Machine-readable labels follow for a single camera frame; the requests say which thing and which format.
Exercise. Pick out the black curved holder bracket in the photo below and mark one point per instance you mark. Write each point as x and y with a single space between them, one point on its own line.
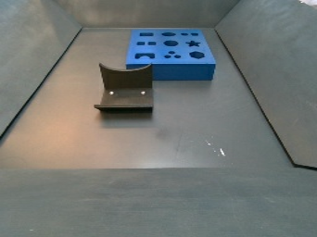
127 88

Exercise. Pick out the blue shape-sorter block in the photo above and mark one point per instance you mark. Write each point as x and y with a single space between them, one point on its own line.
177 52

